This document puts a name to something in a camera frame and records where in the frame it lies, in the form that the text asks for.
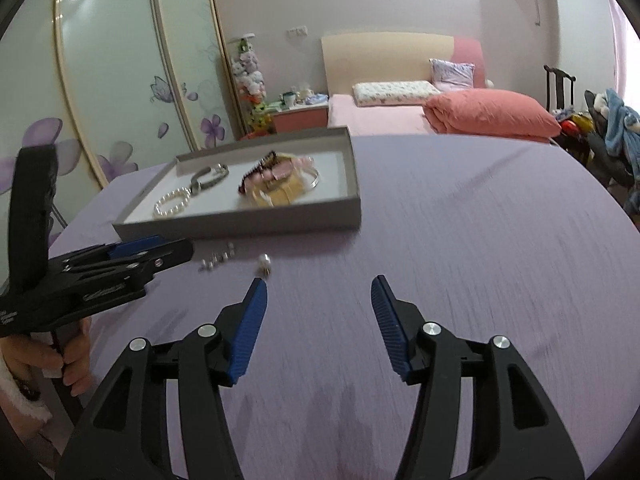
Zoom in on dark wooden chair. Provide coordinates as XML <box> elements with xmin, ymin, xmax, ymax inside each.
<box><xmin>544</xmin><ymin>64</ymin><xmax>577</xmax><ymax>112</ymax></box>

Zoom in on pink nightstand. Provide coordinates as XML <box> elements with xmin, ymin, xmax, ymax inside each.
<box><xmin>271</xmin><ymin>102</ymin><xmax>329</xmax><ymax>133</ymax></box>

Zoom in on yellow wristwatch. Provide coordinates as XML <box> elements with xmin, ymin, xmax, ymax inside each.
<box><xmin>239</xmin><ymin>151</ymin><xmax>316</xmax><ymax>207</ymax></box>

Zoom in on bed with pink sheet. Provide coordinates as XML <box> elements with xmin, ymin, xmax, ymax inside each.
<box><xmin>321</xmin><ymin>32</ymin><xmax>486</xmax><ymax>136</ymax></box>

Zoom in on coral folded duvet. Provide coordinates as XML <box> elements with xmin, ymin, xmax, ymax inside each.
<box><xmin>423</xmin><ymin>88</ymin><xmax>561</xmax><ymax>142</ymax></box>

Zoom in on purple tablecloth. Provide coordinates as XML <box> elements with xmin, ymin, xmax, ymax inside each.
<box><xmin>44</xmin><ymin>134</ymin><xmax>640</xmax><ymax>480</ymax></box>

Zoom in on engraved silver cuff bracelet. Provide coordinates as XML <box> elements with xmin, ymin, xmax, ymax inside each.
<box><xmin>188</xmin><ymin>161</ymin><xmax>230</xmax><ymax>196</ymax></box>

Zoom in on floral sliding wardrobe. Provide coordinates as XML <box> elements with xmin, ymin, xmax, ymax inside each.
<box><xmin>1</xmin><ymin>0</ymin><xmax>241</xmax><ymax>236</ymax></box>

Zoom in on pink curtain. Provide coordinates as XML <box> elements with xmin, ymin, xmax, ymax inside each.
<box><xmin>608</xmin><ymin>0</ymin><xmax>634</xmax><ymax>105</ymax></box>

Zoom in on pink bead bracelet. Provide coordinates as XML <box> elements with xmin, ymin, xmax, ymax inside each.
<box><xmin>249</xmin><ymin>155</ymin><xmax>317</xmax><ymax>187</ymax></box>

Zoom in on hanging plush toys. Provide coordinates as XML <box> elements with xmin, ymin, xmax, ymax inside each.
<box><xmin>231</xmin><ymin>32</ymin><xmax>270</xmax><ymax>136</ymax></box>

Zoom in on white pearl bracelet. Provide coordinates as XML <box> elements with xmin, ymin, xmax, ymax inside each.
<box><xmin>152</xmin><ymin>186</ymin><xmax>194</xmax><ymax>220</ymax></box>

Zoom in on silver bangle bracelet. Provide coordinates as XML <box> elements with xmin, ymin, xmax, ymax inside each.
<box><xmin>294</xmin><ymin>164</ymin><xmax>321</xmax><ymax>192</ymax></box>

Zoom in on grey cardboard tray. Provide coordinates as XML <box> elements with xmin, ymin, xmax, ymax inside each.
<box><xmin>113</xmin><ymin>127</ymin><xmax>361</xmax><ymax>240</ymax></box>

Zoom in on dark red bead bracelets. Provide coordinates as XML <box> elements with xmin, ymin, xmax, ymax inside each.
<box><xmin>236</xmin><ymin>149</ymin><xmax>279</xmax><ymax>198</ymax></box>

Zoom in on person's left hand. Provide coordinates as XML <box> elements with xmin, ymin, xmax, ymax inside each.
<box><xmin>1</xmin><ymin>318</ymin><xmax>93</xmax><ymax>396</ymax></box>

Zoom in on large pearl earring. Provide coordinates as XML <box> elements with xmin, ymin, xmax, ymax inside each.
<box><xmin>257</xmin><ymin>254</ymin><xmax>272</xmax><ymax>276</ymax></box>

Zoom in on small purple pillow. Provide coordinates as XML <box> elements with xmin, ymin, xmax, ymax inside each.
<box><xmin>430</xmin><ymin>58</ymin><xmax>475</xmax><ymax>92</ymax></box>

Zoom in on floral white pillow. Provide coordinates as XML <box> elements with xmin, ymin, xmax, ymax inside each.
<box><xmin>352</xmin><ymin>80</ymin><xmax>440</xmax><ymax>107</ymax></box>

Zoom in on blue plush clothing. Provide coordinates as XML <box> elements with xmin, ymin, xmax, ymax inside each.
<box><xmin>604</xmin><ymin>89</ymin><xmax>640</xmax><ymax>182</ymax></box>

